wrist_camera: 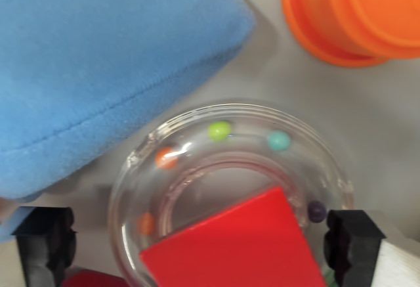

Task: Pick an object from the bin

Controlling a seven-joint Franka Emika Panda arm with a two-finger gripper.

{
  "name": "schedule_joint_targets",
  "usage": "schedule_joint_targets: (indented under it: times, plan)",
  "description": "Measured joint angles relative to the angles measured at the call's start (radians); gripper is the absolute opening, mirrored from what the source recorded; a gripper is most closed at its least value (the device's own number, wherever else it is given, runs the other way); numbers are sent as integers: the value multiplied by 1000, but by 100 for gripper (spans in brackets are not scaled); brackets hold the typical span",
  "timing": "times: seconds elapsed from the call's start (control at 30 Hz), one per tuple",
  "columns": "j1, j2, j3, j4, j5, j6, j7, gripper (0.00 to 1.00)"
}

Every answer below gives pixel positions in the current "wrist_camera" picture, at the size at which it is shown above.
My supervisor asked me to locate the clear ring rattle with beads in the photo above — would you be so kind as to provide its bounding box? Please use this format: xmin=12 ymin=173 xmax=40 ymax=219
xmin=107 ymin=102 xmax=354 ymax=287

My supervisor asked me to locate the orange plastic stacking cup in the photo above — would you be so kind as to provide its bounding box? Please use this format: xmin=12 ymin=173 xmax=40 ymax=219
xmin=280 ymin=0 xmax=420 ymax=68

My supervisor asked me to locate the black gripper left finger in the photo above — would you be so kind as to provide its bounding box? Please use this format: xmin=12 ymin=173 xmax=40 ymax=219
xmin=12 ymin=206 xmax=78 ymax=287

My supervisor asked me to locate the red foam cube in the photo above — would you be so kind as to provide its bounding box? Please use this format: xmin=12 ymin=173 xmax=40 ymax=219
xmin=139 ymin=185 xmax=328 ymax=287

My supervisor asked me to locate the blue plush cube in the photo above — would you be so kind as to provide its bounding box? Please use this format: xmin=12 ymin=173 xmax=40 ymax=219
xmin=0 ymin=0 xmax=257 ymax=244

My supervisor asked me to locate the red wooden block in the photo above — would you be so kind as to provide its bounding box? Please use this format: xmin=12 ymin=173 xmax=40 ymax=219
xmin=61 ymin=268 xmax=127 ymax=287

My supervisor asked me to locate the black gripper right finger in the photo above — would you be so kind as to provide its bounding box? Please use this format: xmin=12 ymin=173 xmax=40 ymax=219
xmin=322 ymin=209 xmax=420 ymax=287

